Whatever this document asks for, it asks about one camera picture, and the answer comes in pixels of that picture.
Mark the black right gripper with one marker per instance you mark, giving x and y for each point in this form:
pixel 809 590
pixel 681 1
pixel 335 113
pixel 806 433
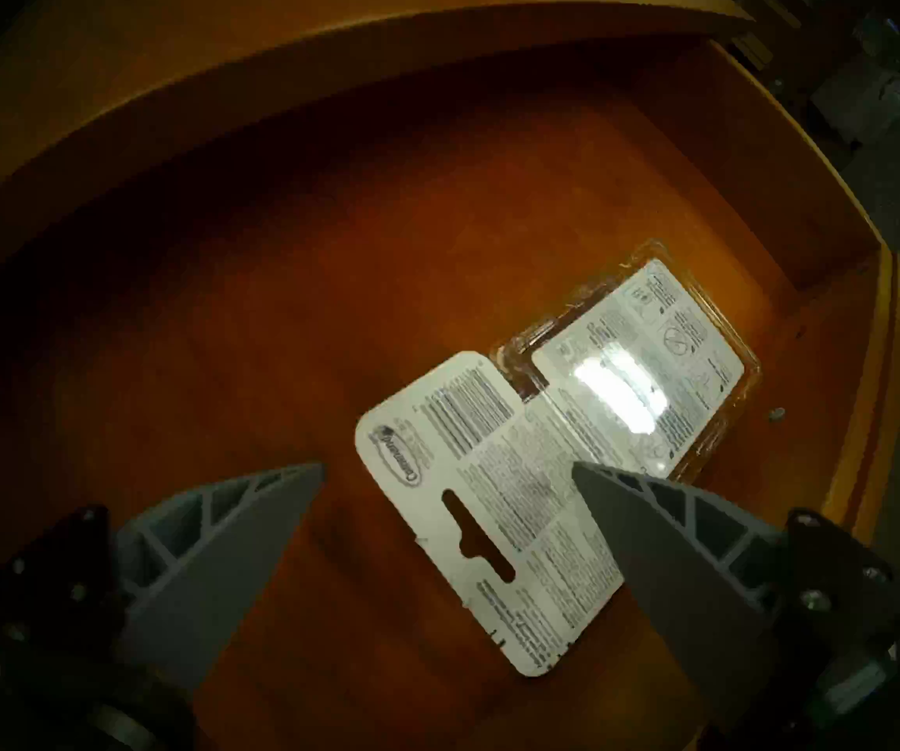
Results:
pixel 856 112

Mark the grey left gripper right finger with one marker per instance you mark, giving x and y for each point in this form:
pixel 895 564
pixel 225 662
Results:
pixel 677 569

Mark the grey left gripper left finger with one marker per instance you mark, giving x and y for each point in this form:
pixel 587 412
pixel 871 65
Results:
pixel 223 554

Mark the clear blister pack with card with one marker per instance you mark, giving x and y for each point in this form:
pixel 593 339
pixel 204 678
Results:
pixel 497 476

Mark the cherry wood end table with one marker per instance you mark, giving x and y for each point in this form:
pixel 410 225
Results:
pixel 184 69

